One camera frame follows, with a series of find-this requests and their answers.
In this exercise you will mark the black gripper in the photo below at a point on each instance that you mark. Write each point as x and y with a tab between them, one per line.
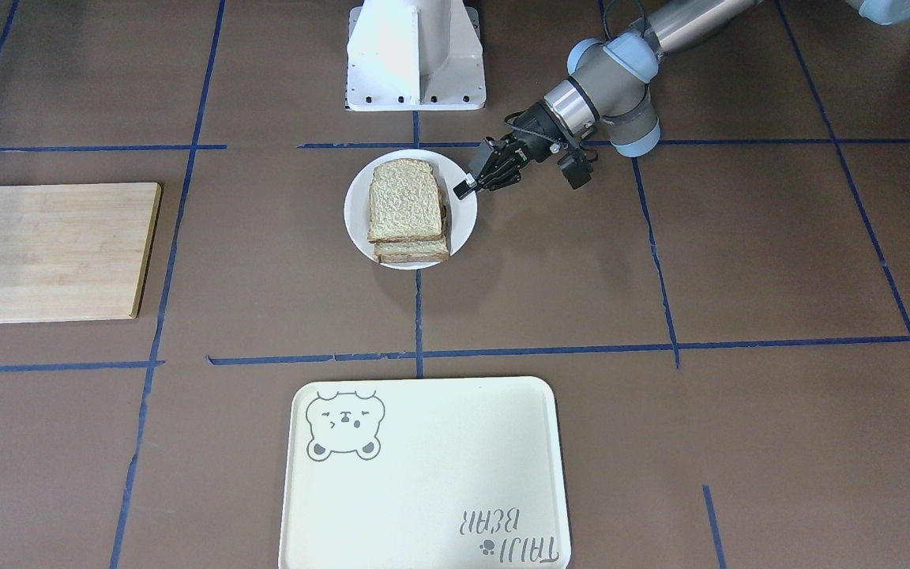
535	132

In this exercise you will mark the white round plate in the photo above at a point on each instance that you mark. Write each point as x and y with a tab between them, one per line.
461	213

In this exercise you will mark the bread slice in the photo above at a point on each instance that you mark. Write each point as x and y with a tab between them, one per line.
415	251
405	202

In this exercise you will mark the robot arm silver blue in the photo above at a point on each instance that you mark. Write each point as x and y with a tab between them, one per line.
607	84

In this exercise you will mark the cream bear tray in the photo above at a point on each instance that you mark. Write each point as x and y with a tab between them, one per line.
425	473

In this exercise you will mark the bamboo cutting board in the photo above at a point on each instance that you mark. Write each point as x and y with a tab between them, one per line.
75	252

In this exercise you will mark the white pedestal column base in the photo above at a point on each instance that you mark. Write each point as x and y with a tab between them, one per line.
414	56

